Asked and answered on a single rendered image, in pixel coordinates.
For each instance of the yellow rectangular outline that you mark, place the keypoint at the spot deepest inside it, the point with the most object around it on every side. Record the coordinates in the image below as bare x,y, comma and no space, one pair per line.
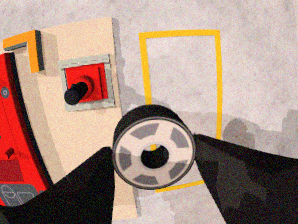
148,91

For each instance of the black and white toy wheel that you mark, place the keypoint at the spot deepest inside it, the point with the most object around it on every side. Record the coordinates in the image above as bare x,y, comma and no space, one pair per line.
169,162

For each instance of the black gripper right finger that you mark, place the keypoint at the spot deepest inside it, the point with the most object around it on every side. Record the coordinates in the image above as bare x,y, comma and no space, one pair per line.
249,186

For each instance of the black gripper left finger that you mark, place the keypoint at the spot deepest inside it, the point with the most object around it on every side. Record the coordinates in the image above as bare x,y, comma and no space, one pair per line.
84,196

